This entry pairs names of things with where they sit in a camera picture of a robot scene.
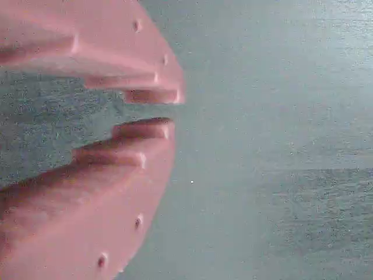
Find reddish-brown gripper finger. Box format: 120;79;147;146
0;0;187;105
0;117;175;280

